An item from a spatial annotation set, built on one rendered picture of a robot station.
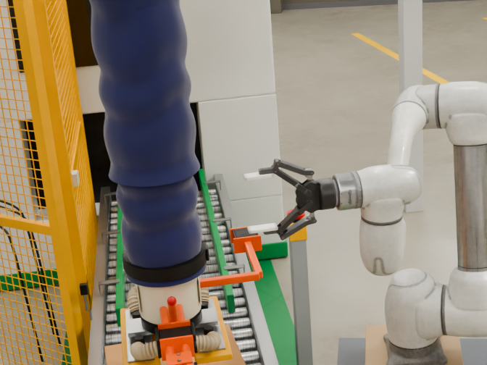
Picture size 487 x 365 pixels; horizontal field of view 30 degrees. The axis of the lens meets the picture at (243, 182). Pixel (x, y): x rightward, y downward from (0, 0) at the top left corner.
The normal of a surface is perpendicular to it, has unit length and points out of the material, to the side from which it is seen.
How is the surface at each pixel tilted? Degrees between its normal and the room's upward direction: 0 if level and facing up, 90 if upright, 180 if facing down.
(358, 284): 0
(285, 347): 0
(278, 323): 0
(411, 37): 90
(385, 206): 99
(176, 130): 91
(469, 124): 85
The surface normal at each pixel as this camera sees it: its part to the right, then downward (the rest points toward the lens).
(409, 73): 0.12, 0.34
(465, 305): -0.40, 0.09
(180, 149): 0.76, 0.33
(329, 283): -0.07, -0.93
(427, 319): -0.25, 0.36
